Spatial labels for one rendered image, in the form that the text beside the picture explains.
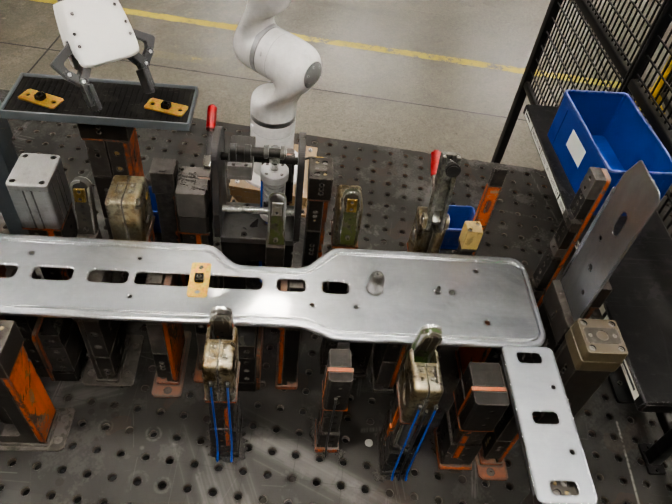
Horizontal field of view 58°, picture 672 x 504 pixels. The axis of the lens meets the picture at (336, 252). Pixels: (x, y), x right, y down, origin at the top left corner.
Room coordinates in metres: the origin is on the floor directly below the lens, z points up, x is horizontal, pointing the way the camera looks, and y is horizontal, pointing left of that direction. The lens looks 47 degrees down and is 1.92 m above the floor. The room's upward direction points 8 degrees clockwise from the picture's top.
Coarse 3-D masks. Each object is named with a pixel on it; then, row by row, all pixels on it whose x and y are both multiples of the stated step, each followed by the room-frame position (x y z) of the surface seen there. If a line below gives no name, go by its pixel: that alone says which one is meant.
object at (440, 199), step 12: (444, 156) 0.93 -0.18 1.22; (456, 156) 0.94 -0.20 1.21; (444, 168) 0.93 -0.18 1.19; (456, 168) 0.90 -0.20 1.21; (444, 180) 0.93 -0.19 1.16; (432, 192) 0.93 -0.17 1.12; (444, 192) 0.92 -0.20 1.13; (432, 204) 0.91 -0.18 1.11; (444, 204) 0.92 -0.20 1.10; (432, 216) 0.91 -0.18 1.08; (444, 216) 0.91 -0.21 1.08
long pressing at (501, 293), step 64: (0, 256) 0.70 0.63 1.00; (64, 256) 0.73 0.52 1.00; (128, 256) 0.75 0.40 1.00; (192, 256) 0.77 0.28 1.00; (384, 256) 0.85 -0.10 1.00; (448, 256) 0.87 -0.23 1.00; (128, 320) 0.61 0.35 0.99; (192, 320) 0.63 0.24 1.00; (256, 320) 0.65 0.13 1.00; (320, 320) 0.67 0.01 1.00; (384, 320) 0.69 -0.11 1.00; (448, 320) 0.71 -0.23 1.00; (512, 320) 0.73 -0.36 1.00
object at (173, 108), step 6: (150, 102) 1.03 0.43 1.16; (156, 102) 1.04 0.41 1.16; (162, 102) 1.03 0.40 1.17; (168, 102) 1.03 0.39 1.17; (150, 108) 1.01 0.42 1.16; (156, 108) 1.02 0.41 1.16; (162, 108) 1.02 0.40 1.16; (168, 108) 1.02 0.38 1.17; (174, 108) 1.02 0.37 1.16; (180, 108) 1.03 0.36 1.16; (186, 108) 1.03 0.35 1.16; (174, 114) 1.00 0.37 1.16; (180, 114) 1.01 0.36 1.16
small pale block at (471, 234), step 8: (464, 224) 0.92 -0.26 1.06; (472, 224) 0.92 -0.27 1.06; (480, 224) 0.92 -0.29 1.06; (464, 232) 0.91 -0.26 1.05; (472, 232) 0.89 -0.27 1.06; (480, 232) 0.90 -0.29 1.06; (464, 240) 0.89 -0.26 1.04; (472, 240) 0.89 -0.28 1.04; (464, 248) 0.89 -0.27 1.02; (472, 248) 0.89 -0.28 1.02
